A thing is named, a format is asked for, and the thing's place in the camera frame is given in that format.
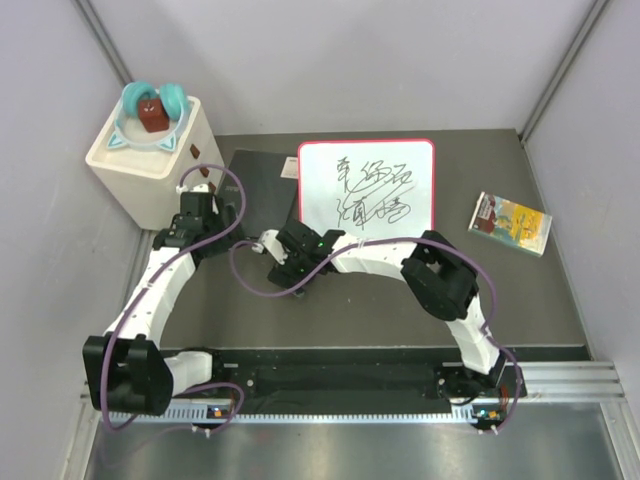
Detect white drawer cabinet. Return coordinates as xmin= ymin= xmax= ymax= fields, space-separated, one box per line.
xmin=85 ymin=96 xmax=224 ymax=230

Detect pink framed whiteboard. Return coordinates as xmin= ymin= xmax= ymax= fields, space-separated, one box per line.
xmin=298 ymin=138 xmax=436 ymax=239

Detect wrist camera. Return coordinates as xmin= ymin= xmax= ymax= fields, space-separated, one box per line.
xmin=251 ymin=229 xmax=288 ymax=265
xmin=176 ymin=183 xmax=214 ymax=195

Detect purple cable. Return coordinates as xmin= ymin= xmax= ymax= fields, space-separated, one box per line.
xmin=98 ymin=163 xmax=247 ymax=436
xmin=229 ymin=234 xmax=525 ymax=435

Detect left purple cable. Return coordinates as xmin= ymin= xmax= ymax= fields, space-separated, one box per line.
xmin=98 ymin=163 xmax=247 ymax=436

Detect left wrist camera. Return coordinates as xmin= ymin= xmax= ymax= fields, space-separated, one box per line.
xmin=176 ymin=183 xmax=214 ymax=195

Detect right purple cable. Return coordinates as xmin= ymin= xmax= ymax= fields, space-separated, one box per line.
xmin=229 ymin=234 xmax=525 ymax=435

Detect colourful book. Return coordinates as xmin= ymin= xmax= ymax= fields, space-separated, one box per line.
xmin=468 ymin=192 xmax=552 ymax=257

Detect brown cube toy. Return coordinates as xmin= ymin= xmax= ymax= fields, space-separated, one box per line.
xmin=137 ymin=97 xmax=170 ymax=133

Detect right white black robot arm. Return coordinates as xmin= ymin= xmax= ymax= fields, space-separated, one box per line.
xmin=259 ymin=220 xmax=507 ymax=396

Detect white slotted cable duct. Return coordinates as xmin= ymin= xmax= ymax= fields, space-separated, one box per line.
xmin=99 ymin=403 xmax=506 ymax=425

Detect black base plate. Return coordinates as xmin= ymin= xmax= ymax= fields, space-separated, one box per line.
xmin=164 ymin=349 xmax=529 ymax=416

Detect aluminium rail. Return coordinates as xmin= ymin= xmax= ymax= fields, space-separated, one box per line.
xmin=79 ymin=360 xmax=629 ymax=401

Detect teal cat ear headphones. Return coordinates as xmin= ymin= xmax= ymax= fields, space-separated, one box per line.
xmin=106 ymin=81 xmax=191 ymax=153

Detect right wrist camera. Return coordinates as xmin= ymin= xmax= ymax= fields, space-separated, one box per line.
xmin=251 ymin=229 xmax=288 ymax=265

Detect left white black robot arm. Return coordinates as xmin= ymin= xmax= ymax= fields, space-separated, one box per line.
xmin=82 ymin=184 xmax=240 ymax=416

